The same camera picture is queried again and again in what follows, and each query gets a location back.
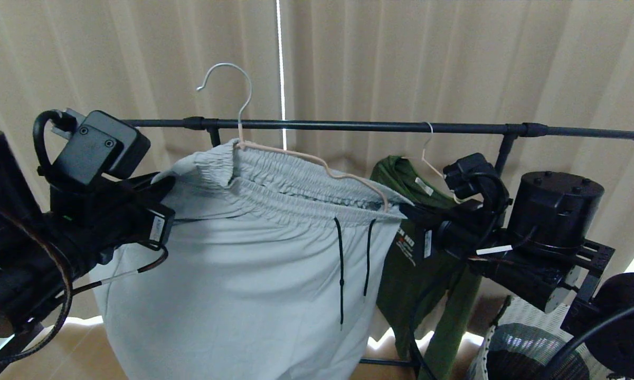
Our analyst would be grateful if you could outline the beige curtain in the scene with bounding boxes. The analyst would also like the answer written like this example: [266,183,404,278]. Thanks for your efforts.
[0,0,634,344]

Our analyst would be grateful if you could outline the black clothes rack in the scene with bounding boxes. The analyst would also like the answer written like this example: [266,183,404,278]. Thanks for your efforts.
[121,117,634,376]

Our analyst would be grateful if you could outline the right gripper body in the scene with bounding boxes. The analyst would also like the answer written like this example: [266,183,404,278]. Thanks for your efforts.
[415,203,503,264]

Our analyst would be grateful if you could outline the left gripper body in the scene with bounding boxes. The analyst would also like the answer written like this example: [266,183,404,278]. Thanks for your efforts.
[0,177,176,338]

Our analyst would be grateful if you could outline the green printed shirt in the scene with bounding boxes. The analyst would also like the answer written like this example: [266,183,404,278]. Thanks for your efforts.
[370,156,484,380]

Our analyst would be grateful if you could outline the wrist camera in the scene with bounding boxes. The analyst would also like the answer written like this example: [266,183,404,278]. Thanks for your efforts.
[443,153,510,212]
[46,108,152,192]

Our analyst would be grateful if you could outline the pale grey shorts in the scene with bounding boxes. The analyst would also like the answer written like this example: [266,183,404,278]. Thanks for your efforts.
[90,138,415,380]

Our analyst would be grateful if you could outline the pink clothes hanger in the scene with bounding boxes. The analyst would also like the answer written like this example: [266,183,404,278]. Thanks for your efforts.
[421,122,462,204]
[196,62,390,213]

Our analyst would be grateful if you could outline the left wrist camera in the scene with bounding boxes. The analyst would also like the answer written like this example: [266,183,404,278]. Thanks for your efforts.
[46,108,152,192]

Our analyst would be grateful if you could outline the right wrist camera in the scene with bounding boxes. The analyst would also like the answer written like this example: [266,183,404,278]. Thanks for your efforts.
[443,153,510,212]

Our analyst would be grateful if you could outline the white laundry basket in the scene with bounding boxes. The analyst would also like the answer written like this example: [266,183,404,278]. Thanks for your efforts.
[467,296,600,380]

